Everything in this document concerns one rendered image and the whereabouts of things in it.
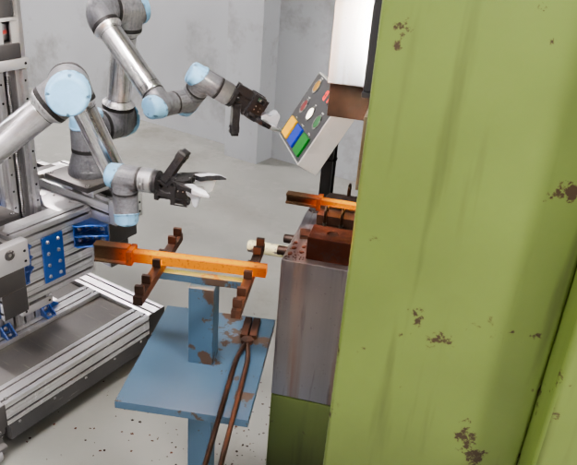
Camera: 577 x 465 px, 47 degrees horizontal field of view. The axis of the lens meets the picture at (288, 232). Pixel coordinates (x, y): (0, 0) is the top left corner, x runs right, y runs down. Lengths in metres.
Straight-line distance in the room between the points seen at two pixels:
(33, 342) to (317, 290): 1.29
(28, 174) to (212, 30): 3.05
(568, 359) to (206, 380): 0.79
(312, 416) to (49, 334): 1.17
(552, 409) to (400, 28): 0.79
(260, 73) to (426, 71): 3.59
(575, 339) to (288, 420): 0.96
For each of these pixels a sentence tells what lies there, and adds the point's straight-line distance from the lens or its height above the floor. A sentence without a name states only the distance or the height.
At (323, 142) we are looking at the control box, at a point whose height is 1.04.
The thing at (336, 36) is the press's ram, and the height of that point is 1.48.
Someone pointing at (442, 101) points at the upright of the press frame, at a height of 1.44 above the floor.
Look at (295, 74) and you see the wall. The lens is 4.87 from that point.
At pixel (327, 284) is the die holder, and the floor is 0.86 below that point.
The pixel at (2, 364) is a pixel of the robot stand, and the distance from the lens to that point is 2.61.
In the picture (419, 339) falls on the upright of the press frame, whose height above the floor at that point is 0.93.
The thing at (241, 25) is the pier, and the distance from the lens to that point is 4.83.
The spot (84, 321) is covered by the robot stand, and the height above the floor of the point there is 0.21.
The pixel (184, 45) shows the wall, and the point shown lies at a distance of 5.46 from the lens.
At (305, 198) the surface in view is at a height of 1.01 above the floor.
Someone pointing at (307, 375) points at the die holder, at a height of 0.56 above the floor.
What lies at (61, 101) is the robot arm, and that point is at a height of 1.23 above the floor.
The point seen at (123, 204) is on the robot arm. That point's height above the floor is 0.90.
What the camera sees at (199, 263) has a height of 1.00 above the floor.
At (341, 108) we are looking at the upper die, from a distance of 1.71.
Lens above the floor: 1.74
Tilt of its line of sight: 26 degrees down
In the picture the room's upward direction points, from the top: 5 degrees clockwise
